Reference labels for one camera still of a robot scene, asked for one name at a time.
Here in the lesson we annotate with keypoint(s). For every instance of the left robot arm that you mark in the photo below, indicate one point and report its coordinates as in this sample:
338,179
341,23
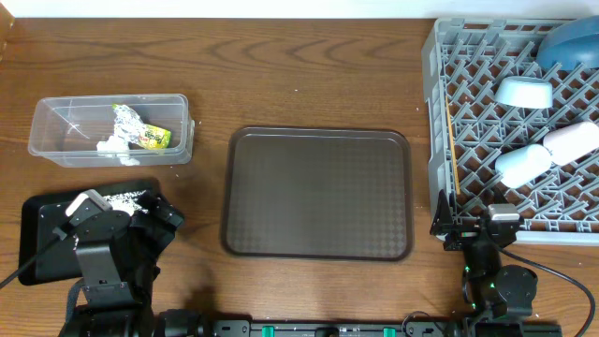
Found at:
122,306

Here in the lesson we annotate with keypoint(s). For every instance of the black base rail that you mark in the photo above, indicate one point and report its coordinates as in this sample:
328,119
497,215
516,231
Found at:
410,328

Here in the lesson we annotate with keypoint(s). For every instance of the clear plastic bin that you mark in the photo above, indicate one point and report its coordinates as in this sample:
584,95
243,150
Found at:
66,129

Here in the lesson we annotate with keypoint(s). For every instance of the yellow green snack wrapper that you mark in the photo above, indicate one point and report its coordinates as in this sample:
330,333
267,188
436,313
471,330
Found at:
154,138

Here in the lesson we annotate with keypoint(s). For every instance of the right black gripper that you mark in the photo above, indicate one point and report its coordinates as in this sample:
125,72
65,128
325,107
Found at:
463,237

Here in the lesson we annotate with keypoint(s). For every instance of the pink cup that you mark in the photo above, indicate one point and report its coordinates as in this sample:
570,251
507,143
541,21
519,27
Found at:
572,142

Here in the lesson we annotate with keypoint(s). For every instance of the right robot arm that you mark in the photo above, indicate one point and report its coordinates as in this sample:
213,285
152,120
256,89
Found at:
501,295

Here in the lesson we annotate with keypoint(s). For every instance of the grey dishwasher rack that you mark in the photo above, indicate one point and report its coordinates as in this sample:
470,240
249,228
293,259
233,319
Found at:
466,59

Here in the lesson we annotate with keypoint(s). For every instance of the brown serving tray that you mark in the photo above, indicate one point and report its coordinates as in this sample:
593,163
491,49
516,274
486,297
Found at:
318,193

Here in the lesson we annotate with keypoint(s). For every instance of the wooden chopstick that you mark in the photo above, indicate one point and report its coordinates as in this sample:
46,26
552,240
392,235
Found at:
452,147

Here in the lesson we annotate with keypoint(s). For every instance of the pile of white rice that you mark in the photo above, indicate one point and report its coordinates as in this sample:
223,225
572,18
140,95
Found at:
126,202

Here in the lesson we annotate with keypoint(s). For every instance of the light blue bowl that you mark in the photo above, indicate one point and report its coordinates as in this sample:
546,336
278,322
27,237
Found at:
524,92

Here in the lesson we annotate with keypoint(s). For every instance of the light blue cup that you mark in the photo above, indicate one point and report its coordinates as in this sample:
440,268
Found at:
522,165

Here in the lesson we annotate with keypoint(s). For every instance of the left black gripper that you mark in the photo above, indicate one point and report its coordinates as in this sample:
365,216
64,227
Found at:
166,233

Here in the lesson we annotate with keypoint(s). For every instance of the dark blue bowl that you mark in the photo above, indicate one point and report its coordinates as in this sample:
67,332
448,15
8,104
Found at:
570,45

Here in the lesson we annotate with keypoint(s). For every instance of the white tissue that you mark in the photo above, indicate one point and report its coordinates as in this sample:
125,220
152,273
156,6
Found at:
115,147

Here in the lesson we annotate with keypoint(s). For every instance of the black tray bin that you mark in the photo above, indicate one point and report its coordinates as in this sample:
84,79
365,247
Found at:
41,214

